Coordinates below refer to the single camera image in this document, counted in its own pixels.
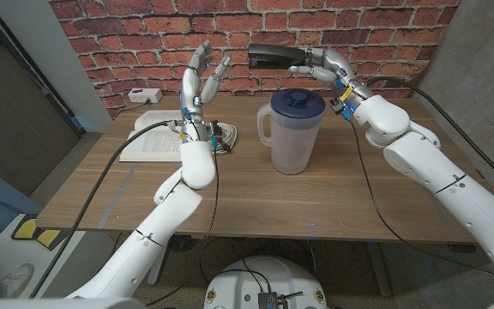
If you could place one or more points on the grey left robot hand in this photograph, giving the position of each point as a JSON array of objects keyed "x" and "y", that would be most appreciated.
[{"x": 191, "y": 90}]

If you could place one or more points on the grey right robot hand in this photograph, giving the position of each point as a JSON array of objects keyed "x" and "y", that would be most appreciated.
[{"x": 337, "y": 66}]

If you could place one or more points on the black stapler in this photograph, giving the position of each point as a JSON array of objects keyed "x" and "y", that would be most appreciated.
[{"x": 272, "y": 56}]

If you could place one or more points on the clear pitcher with blue lid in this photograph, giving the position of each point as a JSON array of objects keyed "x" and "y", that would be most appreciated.
[{"x": 292, "y": 141}]

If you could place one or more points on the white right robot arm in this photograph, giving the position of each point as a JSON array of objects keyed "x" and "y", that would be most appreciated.
[{"x": 444, "y": 180}]

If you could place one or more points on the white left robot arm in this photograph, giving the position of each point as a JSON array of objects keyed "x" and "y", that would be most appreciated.
[{"x": 161, "y": 227}]

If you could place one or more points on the open paperback book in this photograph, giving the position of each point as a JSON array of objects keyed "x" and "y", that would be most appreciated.
[{"x": 152, "y": 143}]

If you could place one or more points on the white power strip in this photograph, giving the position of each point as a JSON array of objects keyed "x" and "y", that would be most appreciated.
[{"x": 145, "y": 95}]

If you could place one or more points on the red brick printed backdrop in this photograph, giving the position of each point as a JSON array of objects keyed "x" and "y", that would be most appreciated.
[{"x": 144, "y": 34}]

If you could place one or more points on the grey tape strip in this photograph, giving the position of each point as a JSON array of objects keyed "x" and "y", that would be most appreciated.
[{"x": 116, "y": 197}]

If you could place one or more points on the dark wooden door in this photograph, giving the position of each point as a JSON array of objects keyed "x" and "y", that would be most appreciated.
[{"x": 11, "y": 120}]

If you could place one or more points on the white table leg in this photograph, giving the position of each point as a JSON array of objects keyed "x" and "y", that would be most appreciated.
[{"x": 157, "y": 270}]

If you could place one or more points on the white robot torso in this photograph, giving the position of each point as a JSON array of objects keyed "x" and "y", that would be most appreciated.
[{"x": 268, "y": 274}]

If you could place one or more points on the grey table leg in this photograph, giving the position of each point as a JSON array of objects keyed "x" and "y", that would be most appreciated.
[{"x": 379, "y": 270}]

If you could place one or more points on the white sneaker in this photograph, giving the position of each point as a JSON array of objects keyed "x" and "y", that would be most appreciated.
[{"x": 17, "y": 276}]

